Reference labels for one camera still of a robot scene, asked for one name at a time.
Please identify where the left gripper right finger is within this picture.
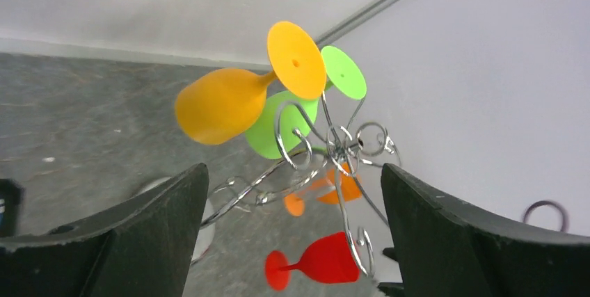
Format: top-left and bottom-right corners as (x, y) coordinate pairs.
(380, 163), (589, 296)

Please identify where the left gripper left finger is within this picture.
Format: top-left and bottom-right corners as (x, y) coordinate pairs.
(1, 163), (209, 296)

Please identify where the red wine glass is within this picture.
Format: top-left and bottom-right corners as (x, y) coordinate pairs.
(264, 232), (360, 291)

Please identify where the orange wine glass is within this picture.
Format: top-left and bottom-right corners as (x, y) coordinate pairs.
(282, 164), (362, 216)

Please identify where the yellow wine glass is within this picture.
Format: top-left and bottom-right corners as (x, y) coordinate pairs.
(174, 21), (327, 145)

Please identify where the green wine glass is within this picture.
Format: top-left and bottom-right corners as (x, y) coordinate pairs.
(244, 45), (367, 159)

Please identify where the chrome wine glass rack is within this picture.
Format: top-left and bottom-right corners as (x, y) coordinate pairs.
(129, 90), (568, 282)

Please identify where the black poker chip case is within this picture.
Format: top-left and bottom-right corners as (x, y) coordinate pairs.
(1, 179), (24, 237)

